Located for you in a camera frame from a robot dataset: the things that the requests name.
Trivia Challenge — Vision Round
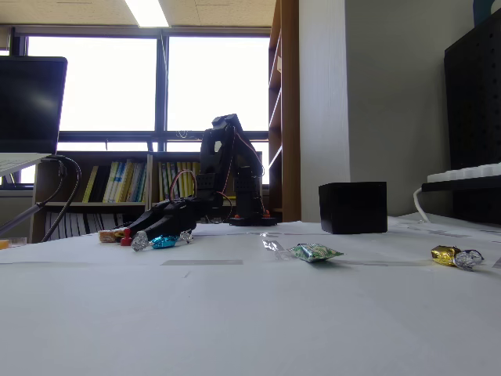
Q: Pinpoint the gold foil candy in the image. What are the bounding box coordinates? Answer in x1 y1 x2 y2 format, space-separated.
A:
430 244 485 273

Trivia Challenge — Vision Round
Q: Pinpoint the black pegboard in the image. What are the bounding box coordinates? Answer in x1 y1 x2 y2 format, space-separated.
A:
443 7 501 225

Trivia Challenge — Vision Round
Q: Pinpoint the grey stand rod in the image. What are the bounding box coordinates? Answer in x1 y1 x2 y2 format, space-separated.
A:
0 201 45 237

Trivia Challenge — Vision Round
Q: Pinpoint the white paper table cover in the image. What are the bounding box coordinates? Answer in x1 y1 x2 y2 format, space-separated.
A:
0 213 501 376

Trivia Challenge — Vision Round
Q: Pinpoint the dark laptop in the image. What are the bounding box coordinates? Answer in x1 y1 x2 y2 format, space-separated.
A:
0 56 69 178

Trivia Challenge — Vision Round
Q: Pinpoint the black rail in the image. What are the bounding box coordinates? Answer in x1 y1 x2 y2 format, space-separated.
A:
420 178 501 193

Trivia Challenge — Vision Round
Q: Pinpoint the blue foil candy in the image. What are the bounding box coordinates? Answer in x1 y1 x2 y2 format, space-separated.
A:
131 230 194 253

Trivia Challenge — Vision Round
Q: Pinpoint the black laptop cable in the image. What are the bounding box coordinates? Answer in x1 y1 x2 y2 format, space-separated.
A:
40 155 84 244

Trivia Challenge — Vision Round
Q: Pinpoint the ceiling light panel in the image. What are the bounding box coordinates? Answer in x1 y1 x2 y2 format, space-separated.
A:
124 0 171 28

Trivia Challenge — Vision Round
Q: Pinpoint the black box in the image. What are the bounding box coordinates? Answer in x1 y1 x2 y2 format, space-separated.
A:
318 181 388 236

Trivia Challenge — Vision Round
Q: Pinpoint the tall wooden bookshelf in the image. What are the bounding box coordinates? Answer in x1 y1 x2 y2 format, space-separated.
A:
268 0 302 224

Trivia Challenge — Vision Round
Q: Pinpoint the low wooden bookshelf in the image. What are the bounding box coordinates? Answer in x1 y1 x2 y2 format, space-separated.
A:
31 150 220 244

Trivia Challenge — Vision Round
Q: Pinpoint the green wrapped candy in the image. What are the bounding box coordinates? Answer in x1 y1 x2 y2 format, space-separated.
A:
262 239 346 264

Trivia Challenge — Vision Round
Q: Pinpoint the white power strip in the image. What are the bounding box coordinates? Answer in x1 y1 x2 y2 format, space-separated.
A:
426 163 501 184

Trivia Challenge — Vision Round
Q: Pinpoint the clear plastic container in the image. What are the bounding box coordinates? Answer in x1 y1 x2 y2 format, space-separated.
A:
0 236 28 251

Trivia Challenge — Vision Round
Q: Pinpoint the white power strip cable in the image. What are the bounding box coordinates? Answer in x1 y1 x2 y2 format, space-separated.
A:
413 186 432 224

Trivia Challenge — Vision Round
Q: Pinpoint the dark window frame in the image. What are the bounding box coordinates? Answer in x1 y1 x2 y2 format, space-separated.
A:
10 25 272 154

